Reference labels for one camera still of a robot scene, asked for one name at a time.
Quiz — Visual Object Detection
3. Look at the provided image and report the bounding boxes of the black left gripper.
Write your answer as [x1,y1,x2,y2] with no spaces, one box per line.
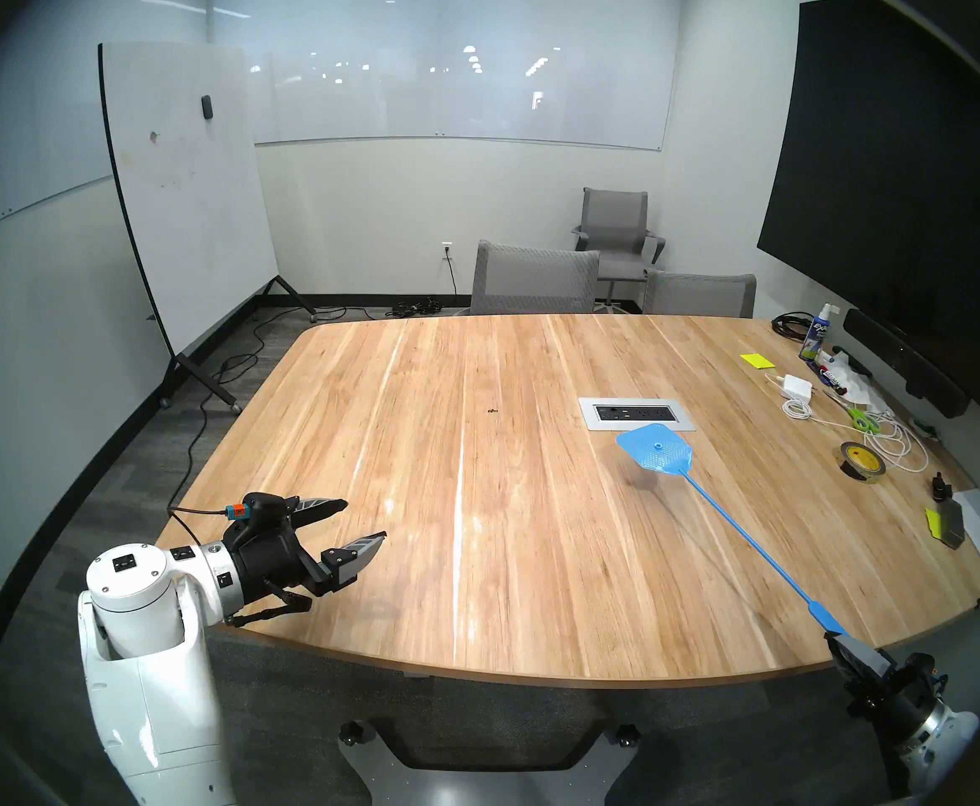
[223,497,388,608]

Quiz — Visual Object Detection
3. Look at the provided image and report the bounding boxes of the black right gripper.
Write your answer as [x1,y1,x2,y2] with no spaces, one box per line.
[826,633,949,742]

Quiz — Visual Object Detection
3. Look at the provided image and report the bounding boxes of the blue plastic fly swatter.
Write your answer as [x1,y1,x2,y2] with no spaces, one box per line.
[617,423,850,639]

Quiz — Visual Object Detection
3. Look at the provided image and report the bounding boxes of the gray robot base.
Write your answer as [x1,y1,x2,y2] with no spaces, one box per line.
[337,719,642,806]

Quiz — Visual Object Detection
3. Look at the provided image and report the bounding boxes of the black yellow tape roll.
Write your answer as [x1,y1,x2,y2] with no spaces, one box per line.
[835,441,887,483]

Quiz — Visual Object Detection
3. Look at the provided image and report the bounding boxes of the white crumpled cloth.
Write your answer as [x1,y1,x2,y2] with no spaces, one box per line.
[815,348,895,415]

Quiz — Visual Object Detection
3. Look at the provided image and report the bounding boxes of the black video sound bar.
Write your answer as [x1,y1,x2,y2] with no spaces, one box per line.
[842,308,972,419]

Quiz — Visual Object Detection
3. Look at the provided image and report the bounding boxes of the wide gray mesh office chair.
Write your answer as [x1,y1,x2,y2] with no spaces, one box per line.
[470,240,601,316]

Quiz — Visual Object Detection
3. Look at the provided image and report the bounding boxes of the silver table power outlet box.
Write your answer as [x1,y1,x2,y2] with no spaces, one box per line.
[578,397,697,432]

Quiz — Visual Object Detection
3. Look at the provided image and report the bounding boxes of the whiteboard cleaner spray bottle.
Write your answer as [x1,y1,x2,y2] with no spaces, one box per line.
[799,302,839,362]

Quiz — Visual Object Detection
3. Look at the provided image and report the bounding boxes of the mobile whiteboard on black stand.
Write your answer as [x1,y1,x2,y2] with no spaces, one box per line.
[98,42,320,416]

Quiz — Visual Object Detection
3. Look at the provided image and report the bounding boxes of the low gray mesh office chair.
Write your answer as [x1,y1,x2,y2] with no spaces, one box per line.
[641,269,758,319]

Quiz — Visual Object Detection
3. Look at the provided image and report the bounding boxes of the gray swivel chair with armrests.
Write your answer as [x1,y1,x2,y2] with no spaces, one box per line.
[572,187,667,310]

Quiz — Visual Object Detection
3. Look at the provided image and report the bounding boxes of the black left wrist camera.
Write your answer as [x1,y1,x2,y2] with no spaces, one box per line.
[223,494,289,528]

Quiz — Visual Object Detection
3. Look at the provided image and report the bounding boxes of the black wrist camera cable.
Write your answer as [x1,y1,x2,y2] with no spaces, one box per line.
[167,504,226,549]

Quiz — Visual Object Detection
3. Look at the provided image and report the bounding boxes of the long black floor cable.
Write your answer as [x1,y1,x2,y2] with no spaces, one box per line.
[167,302,390,511]

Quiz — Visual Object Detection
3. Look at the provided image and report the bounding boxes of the green handled scissors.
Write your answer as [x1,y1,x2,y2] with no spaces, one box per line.
[824,390,883,434]

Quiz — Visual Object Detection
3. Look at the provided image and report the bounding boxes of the white charging cable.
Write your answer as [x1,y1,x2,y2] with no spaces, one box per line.
[763,373,931,476]

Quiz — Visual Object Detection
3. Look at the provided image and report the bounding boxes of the large glass wall whiteboard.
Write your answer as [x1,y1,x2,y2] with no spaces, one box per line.
[204,0,682,152]

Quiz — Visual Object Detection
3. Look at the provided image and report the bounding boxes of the large black wall television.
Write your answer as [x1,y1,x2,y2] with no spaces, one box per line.
[757,0,980,427]

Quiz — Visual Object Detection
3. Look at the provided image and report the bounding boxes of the glass side wall whiteboard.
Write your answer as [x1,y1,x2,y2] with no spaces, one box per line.
[0,0,209,251]

